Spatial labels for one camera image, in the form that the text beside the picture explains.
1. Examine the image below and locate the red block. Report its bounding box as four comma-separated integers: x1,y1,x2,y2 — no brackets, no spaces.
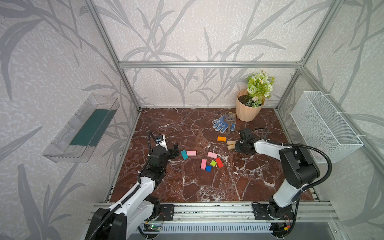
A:
215,158,224,168

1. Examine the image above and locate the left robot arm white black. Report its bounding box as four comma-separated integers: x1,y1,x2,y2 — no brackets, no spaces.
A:
85,131,180,240

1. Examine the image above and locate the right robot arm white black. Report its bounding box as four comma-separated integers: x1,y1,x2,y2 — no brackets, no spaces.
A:
235,129,333,220

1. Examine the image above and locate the teal block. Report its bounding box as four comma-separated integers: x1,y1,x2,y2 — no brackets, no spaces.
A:
181,150,188,160

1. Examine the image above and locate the pink block left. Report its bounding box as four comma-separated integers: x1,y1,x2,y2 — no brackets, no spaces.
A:
187,151,197,157

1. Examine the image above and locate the pink block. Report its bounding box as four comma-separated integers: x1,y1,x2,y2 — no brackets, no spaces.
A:
187,151,197,157
207,152,218,159
201,159,207,170

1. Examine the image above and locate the orange block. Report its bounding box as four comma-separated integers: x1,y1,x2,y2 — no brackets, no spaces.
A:
217,137,227,142

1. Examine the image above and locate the pink block lower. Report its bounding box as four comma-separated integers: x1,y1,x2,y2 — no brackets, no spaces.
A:
201,159,207,170

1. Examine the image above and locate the pink block middle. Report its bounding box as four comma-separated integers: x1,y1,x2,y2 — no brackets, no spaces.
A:
207,152,218,159

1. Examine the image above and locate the green block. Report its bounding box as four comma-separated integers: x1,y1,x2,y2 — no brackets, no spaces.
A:
210,160,217,167

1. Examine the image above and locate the beige flower pot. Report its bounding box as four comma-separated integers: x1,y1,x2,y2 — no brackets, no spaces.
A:
236,89,266,122

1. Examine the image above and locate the blue dotted work glove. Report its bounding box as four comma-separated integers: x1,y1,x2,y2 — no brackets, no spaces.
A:
212,115,230,133

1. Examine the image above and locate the green artificial plant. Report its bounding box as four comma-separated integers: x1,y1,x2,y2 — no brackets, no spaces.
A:
242,71,275,108

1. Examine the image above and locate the green circuit board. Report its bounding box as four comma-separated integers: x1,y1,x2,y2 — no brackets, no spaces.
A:
144,224,162,232

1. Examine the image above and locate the clear plastic tray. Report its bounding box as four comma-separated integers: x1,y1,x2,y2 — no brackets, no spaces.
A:
43,94,120,163

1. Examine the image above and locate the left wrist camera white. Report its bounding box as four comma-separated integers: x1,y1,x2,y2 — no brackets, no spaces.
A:
155,135,168,151

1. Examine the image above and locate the white wire basket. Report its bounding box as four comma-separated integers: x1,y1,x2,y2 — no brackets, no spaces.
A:
291,91,364,163

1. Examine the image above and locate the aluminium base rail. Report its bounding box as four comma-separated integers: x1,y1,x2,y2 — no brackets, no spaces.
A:
86,201,341,224

